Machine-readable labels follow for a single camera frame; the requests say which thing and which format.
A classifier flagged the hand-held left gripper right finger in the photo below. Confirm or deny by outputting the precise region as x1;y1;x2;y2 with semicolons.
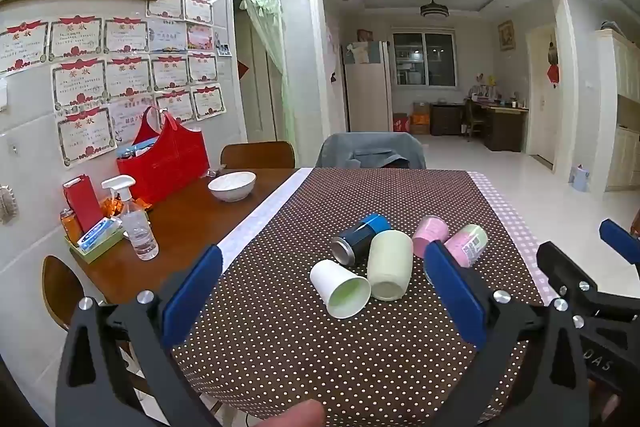
423;240;592;427

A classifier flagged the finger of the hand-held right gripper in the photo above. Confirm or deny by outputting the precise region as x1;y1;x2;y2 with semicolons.
599;218;640;266
536;241;601;309

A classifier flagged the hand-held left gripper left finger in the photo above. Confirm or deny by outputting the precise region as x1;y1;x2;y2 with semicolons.
54;244;224;427

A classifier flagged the pink cup with label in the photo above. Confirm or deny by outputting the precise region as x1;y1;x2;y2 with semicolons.
444;224;489;268

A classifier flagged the plain pink cup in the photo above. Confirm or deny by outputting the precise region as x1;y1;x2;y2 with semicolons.
411;215;450;259

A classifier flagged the pale green cup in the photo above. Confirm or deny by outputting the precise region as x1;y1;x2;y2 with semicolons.
366;229;414;302

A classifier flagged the dark blue can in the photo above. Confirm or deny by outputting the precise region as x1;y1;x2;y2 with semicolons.
329;213;392;266

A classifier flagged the white paper cup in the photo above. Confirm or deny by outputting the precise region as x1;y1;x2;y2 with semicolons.
309;259;372;320

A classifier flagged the person's left hand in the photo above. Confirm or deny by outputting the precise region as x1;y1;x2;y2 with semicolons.
264;399;326;427

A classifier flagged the wooden dining table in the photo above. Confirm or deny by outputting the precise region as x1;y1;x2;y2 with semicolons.
74;167;301;308

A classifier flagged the clear spray bottle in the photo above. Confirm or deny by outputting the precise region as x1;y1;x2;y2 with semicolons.
101;175;160;261

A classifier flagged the green tray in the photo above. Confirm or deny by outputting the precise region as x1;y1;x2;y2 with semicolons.
64;227;126;264

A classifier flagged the blue and white tube box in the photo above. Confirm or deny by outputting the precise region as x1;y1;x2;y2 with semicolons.
77;217;123;253

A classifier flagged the brown polka dot tablecloth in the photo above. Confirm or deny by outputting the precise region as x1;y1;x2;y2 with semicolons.
169;167;549;426

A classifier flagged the white bowl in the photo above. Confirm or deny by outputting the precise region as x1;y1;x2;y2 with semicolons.
207;171;257;202

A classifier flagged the orange snack packet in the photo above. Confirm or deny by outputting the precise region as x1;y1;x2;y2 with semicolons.
100;197;125;219

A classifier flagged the cream tall cabinet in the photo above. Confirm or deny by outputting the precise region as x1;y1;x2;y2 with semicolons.
595;21;640;192

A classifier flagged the wooden chair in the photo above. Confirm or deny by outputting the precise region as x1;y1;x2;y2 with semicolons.
41;255;108;333
220;141;297;170

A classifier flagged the red tote bag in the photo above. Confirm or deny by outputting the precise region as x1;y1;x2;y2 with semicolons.
116;106;210;206

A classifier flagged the orange can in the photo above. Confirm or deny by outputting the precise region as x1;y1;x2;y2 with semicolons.
60;208;83;244

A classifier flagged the dark wooden desk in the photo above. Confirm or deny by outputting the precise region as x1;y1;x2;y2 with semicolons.
472;99;530;152

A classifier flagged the white door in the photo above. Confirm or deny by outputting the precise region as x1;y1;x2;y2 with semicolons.
526;24;558;165

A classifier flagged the dark desk chair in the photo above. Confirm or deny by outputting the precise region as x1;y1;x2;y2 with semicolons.
461;98;487;142

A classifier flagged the chair with grey jacket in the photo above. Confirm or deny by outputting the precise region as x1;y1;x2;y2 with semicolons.
315;132;427;170

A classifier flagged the dark low cabinet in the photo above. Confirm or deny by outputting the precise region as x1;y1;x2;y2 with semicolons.
430;102;468;136

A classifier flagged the brown cardboard box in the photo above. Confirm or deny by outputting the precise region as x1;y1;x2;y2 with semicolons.
410;102;432;135

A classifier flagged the red hanging decoration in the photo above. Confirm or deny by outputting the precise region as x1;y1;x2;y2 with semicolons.
545;34;561;88

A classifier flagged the white refrigerator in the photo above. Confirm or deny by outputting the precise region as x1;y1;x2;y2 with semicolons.
342;40;394;132

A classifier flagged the small framed picture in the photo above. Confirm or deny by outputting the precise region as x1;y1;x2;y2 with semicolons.
497;20;516;52

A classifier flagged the window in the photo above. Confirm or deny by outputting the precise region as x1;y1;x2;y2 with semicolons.
392;32;458;88

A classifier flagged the green door curtain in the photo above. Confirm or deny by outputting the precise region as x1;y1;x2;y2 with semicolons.
231;0;297;144

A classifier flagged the ceiling fan lamp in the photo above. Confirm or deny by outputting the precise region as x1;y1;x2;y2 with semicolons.
419;0;452;20

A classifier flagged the wall of award certificates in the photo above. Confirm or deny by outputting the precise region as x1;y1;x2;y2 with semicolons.
0;0;232;168

